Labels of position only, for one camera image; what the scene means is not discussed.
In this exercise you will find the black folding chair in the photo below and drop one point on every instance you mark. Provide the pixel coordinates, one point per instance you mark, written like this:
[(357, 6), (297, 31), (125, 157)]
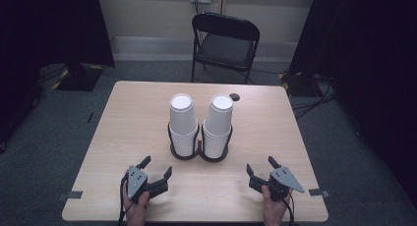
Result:
[(226, 50)]

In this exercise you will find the black stand base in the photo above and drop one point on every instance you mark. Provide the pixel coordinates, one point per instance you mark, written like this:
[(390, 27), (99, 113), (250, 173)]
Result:
[(78, 78), (296, 85)]

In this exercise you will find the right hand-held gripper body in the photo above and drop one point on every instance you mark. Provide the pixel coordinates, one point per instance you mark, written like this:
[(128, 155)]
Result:
[(282, 181)]

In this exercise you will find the black double cup holder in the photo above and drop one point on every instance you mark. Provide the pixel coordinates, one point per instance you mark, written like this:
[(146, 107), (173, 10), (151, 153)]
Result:
[(198, 153)]

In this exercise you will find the grey tape piece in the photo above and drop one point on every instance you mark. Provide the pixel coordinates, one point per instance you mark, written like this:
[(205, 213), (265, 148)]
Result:
[(318, 192), (70, 195)]

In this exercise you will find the person's right hand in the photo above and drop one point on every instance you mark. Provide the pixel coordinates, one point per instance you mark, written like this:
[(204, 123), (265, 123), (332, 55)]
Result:
[(273, 209)]

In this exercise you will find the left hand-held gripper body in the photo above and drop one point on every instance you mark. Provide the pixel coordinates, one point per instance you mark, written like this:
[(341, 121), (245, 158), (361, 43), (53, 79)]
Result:
[(136, 183)]

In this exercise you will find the black round table grommet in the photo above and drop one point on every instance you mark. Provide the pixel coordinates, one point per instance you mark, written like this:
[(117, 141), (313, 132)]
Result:
[(234, 97)]

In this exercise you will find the person's left hand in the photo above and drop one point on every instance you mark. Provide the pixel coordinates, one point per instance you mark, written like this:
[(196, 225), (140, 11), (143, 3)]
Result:
[(137, 211)]

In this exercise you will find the black curtain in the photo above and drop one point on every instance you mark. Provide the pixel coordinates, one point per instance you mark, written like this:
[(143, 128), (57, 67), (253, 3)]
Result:
[(49, 26), (367, 55)]

